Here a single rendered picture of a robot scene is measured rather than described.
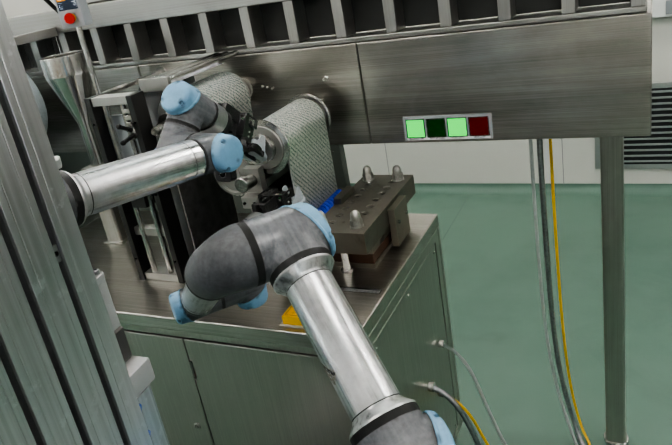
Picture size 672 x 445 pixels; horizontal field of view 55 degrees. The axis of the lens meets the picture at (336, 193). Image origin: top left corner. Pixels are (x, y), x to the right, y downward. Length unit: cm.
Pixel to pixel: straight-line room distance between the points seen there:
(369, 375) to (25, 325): 53
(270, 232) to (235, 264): 8
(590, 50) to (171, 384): 140
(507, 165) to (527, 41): 269
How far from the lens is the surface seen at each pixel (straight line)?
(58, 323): 69
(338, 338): 103
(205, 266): 110
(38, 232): 67
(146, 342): 188
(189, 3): 211
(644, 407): 266
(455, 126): 181
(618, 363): 229
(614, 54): 171
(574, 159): 429
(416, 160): 451
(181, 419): 199
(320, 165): 182
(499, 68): 175
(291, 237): 109
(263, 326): 156
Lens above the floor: 170
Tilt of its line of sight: 21 degrees down
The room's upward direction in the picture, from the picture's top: 10 degrees counter-clockwise
